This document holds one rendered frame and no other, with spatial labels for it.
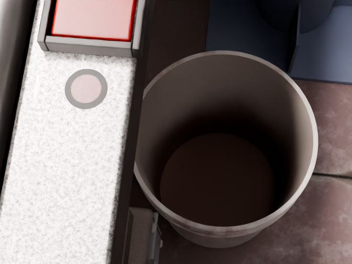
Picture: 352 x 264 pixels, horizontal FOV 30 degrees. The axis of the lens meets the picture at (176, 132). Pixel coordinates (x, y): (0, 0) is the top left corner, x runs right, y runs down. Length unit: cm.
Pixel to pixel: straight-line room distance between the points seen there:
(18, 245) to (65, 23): 16
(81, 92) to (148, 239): 14
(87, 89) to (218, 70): 67
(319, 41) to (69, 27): 107
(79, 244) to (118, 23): 16
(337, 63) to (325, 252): 42
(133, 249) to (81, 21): 19
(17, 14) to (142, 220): 19
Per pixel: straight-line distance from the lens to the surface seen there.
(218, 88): 121
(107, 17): 49
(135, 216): 54
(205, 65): 112
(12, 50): 52
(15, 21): 53
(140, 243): 54
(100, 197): 46
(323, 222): 140
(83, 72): 49
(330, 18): 155
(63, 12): 50
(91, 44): 48
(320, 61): 150
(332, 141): 145
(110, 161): 47
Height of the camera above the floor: 136
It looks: 72 degrees down
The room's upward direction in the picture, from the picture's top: 8 degrees counter-clockwise
